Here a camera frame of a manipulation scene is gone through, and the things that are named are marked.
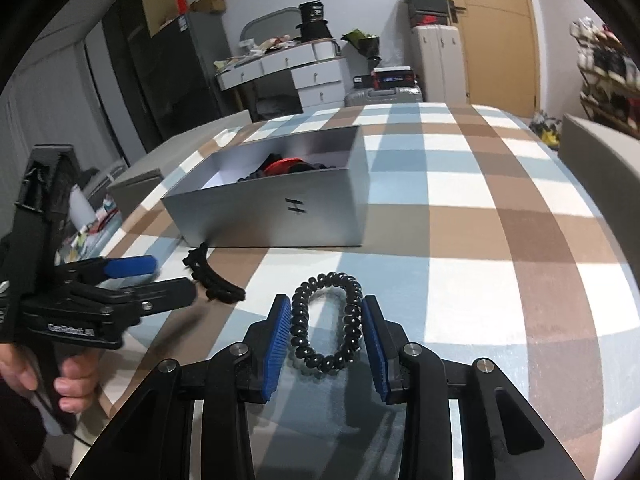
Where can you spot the stack of shoe boxes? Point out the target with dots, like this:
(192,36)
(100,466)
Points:
(425,5)

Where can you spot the yellow shoes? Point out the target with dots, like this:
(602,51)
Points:
(546,130)

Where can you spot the grey chair back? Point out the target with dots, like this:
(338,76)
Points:
(265,22)

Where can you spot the person's left hand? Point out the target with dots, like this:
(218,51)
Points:
(70,385)

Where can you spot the white suitcase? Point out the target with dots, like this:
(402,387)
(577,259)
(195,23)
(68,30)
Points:
(440,65)

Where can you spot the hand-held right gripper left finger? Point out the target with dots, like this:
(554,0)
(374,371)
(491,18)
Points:
(275,345)

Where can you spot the green black bag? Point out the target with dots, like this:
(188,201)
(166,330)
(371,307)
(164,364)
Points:
(361,42)

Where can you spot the plaid tablecloth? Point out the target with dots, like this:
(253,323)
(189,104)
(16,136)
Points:
(490,260)

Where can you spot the person's left forearm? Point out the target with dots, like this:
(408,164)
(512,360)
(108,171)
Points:
(20,440)

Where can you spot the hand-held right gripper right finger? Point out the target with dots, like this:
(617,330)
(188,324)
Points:
(375,350)

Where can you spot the dark wardrobe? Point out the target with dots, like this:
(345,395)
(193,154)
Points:
(165,80)

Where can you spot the silver suitcase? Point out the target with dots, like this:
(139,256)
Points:
(385,96)

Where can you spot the cardboard boxes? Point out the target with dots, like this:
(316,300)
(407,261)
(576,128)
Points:
(170,2)

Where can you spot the white drawer dresser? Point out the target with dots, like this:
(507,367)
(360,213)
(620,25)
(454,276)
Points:
(305,72)

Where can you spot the shoe rack with shoes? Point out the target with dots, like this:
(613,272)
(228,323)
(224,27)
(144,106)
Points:
(610,75)

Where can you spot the black hair accessories pile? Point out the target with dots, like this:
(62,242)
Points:
(320,166)

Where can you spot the black red box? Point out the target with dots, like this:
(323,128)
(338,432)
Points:
(395,79)

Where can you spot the wooden door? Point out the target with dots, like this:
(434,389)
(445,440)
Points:
(495,35)

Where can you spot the silver cardboard box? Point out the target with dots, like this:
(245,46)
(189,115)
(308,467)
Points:
(280,210)

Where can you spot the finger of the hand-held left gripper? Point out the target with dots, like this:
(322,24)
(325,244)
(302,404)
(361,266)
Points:
(130,266)
(150,297)

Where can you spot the grey sofa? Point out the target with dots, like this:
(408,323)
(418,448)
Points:
(600,145)

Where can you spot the black toothed hair clip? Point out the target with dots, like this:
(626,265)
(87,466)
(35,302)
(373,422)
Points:
(217,282)

